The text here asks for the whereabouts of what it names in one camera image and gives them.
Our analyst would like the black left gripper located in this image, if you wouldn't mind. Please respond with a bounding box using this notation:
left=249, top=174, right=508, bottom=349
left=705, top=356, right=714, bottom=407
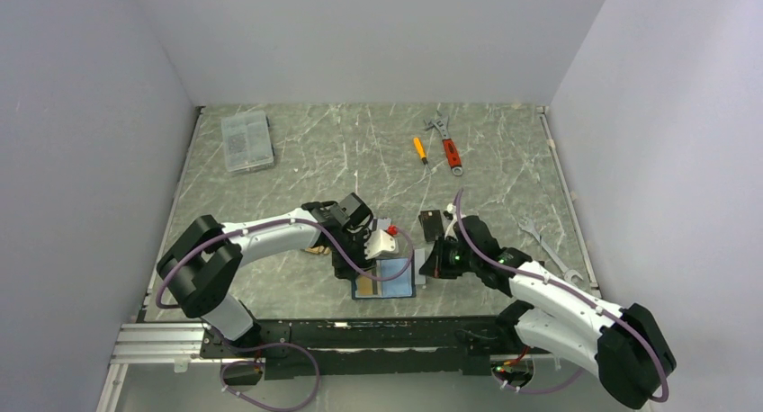
left=331, top=229, right=377, bottom=282

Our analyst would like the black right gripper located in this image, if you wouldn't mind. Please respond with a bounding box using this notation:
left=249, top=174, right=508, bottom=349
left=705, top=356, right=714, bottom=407
left=419, top=235, right=480, bottom=281

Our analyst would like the blue leather card holder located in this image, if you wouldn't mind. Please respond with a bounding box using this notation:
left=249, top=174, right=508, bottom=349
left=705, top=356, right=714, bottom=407
left=351, top=258, right=417, bottom=300

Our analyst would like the gold credit card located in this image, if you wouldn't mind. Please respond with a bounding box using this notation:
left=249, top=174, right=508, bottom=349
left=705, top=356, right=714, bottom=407
left=355, top=277, right=382, bottom=299

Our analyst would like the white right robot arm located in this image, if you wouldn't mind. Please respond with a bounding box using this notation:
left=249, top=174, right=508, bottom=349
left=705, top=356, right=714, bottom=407
left=419, top=216, right=677, bottom=409

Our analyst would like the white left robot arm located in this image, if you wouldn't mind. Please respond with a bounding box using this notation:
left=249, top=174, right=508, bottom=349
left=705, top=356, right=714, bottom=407
left=155, top=193, right=373, bottom=358

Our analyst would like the white card stack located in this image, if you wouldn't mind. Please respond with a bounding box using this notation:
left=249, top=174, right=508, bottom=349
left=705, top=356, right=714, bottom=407
left=413, top=248, right=427, bottom=287

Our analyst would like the gold card stack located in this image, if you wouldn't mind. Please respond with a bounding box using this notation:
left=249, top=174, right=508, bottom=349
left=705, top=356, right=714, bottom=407
left=304, top=246, right=331, bottom=255

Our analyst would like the black card stack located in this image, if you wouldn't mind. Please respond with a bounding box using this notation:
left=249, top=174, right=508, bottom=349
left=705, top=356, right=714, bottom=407
left=418, top=210, right=444, bottom=243

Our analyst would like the orange screwdriver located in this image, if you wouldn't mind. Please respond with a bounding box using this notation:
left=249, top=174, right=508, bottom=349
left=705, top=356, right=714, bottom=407
left=413, top=137, right=430, bottom=170

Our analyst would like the silver open-end wrench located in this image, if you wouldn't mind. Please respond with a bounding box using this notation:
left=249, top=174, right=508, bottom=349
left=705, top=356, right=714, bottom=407
left=517, top=217, right=586, bottom=288

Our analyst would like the clear plastic screw box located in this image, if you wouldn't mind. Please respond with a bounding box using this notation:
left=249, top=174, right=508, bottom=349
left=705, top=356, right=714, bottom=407
left=221, top=111, right=275, bottom=173

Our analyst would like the red adjustable wrench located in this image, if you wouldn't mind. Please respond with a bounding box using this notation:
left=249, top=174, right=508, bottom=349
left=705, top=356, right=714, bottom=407
left=424, top=111, right=463, bottom=176

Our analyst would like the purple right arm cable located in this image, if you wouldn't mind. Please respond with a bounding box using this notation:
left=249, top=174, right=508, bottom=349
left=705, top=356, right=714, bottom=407
left=453, top=188, right=672, bottom=405

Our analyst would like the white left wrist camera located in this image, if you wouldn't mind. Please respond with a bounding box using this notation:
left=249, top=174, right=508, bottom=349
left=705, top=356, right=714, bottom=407
left=364, top=219, right=399, bottom=259

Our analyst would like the black base frame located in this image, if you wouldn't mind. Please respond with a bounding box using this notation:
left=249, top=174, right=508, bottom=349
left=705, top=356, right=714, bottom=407
left=201, top=316, right=525, bottom=381

